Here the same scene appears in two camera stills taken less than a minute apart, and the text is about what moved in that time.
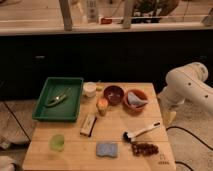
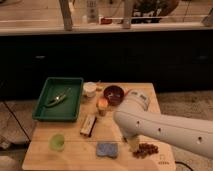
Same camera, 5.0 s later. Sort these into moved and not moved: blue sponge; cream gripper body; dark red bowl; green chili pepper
Moved: cream gripper body
Not moved: blue sponge; green chili pepper; dark red bowl
